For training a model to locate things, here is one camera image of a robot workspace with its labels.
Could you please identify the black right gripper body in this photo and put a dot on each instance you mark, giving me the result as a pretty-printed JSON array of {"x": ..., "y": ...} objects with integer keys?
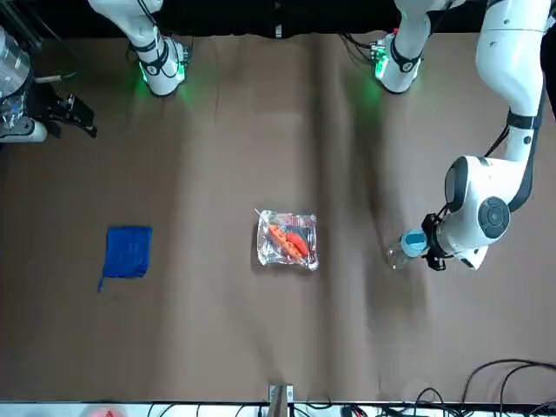
[{"x": 45, "y": 108}]

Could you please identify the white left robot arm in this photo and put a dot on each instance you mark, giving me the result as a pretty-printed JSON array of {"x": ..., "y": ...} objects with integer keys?
[{"x": 508, "y": 65}]

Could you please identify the blue dishcloth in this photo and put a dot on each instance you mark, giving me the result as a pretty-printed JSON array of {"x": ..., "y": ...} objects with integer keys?
[{"x": 128, "y": 252}]

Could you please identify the orange sausage skewer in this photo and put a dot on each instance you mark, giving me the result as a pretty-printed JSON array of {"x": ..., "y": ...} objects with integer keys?
[{"x": 278, "y": 236}]

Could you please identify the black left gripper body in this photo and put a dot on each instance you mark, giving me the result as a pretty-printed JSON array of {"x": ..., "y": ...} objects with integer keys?
[{"x": 433, "y": 243}]

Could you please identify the clear seasoning bottle blue cap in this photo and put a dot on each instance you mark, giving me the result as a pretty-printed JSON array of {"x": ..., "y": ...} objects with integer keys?
[{"x": 399, "y": 254}]

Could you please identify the silver aluminium post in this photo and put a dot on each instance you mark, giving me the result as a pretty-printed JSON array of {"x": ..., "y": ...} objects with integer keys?
[{"x": 280, "y": 399}]

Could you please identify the red sausage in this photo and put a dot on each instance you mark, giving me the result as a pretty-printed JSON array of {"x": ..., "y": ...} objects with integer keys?
[{"x": 297, "y": 245}]

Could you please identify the black frame bar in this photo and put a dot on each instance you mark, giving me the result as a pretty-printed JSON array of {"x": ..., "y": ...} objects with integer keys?
[{"x": 21, "y": 26}]

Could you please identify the small grey bracket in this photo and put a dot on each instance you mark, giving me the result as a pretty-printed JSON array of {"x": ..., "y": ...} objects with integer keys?
[{"x": 278, "y": 31}]

